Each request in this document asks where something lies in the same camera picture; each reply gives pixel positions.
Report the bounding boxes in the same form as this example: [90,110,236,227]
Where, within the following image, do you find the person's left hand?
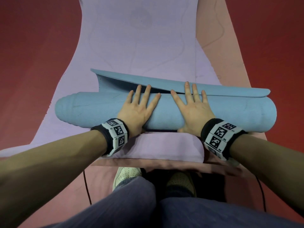
[116,84,162,138]

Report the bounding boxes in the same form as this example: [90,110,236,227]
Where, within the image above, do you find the person's right hand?
[170,81,216,137]

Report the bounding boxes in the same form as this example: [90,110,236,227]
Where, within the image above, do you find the blue yoga mat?
[55,68,277,133]

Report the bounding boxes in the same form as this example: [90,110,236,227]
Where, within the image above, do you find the person's left forearm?
[0,130,108,228]

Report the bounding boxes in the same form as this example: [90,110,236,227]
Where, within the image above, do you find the person's right forearm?
[229,134,304,217]

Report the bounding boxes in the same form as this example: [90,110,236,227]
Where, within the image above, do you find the right wristband with marker tags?
[201,118,248,162]

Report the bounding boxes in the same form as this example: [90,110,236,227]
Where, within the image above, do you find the wristband with marker tags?
[91,118,130,157]
[201,118,248,162]

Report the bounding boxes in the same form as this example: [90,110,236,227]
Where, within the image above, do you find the left wristband with marker tags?
[91,118,130,157]

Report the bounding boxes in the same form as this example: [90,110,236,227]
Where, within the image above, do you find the person's right white shoe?
[166,172,197,197]

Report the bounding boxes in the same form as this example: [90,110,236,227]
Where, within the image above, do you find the person's white shoe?
[112,167,143,191]
[166,172,197,197]

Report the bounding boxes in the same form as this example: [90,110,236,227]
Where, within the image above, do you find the pink yoga mat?
[18,0,295,228]

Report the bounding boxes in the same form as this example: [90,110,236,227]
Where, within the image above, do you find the lavender yoga mat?
[0,0,223,164]

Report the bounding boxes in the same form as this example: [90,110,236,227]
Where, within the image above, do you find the person's left white shoe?
[112,167,143,191]

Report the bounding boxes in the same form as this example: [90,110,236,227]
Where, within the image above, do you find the person's blue jeans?
[40,176,304,228]

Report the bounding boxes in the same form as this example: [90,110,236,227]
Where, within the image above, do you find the thin black cable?
[83,170,92,205]
[255,175,267,212]

